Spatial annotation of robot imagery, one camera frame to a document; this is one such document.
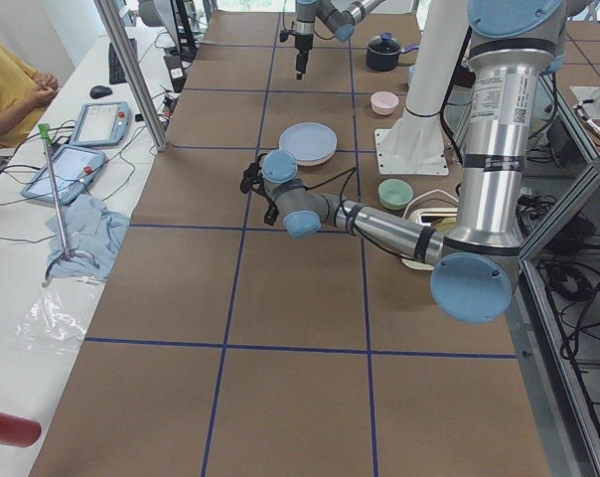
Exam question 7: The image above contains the green bowl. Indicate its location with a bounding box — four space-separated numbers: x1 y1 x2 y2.
377 179 414 211

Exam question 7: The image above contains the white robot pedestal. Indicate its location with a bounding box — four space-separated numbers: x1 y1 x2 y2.
375 0 469 176

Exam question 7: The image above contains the dark blue saucepan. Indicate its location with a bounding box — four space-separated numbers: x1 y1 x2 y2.
366 43 420 72

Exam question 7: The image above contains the clear plastic bag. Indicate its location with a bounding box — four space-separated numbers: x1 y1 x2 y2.
8 278 104 360

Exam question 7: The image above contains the black keyboard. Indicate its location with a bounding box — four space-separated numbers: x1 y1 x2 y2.
108 38 138 85

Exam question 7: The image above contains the black computer mouse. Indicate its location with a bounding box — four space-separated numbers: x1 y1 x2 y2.
89 84 112 99

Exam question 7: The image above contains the pink bowl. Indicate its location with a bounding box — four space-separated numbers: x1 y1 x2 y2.
371 90 399 116

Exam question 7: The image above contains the light blue cup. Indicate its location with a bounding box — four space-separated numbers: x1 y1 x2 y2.
407 65 416 88

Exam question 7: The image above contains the toast slice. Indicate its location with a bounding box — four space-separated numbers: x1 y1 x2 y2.
430 217 456 234

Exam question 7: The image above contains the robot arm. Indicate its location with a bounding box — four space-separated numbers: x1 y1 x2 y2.
279 0 383 80
240 1 573 323

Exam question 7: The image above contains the light blue cloth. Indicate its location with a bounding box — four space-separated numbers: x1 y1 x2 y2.
46 194 130 281

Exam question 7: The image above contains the glass pot lid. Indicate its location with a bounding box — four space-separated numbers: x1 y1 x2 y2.
368 32 401 55

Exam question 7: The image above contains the teach pendant near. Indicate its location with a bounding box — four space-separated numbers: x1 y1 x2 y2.
21 145 106 206

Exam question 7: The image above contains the cream toaster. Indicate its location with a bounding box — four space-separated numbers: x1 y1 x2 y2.
401 208 457 271

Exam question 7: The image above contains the teach pendant far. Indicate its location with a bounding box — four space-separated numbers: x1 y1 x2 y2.
70 101 130 147

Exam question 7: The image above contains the pink plate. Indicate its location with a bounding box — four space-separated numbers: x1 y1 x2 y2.
297 151 335 167

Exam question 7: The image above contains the teach pendant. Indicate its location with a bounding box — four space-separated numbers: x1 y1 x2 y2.
70 101 130 147
21 145 106 206

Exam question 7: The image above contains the white toaster cable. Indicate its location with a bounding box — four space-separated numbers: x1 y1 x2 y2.
401 189 460 228

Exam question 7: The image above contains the blue plate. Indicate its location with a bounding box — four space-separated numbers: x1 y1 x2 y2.
279 122 338 161

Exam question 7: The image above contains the reacher grabber stick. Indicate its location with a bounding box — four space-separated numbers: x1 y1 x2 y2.
38 123 97 287

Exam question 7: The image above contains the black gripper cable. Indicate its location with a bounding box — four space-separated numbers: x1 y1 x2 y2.
267 166 465 262
279 0 341 44

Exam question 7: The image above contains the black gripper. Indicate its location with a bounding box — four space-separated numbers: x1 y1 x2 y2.
279 20 314 80
239 153 279 225

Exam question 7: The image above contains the aluminium frame post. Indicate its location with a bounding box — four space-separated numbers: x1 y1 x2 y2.
93 0 167 152

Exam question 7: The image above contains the person in yellow shirt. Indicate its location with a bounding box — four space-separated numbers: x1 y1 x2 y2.
0 44 59 148

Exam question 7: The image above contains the red bottle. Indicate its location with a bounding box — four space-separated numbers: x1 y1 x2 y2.
0 412 42 448

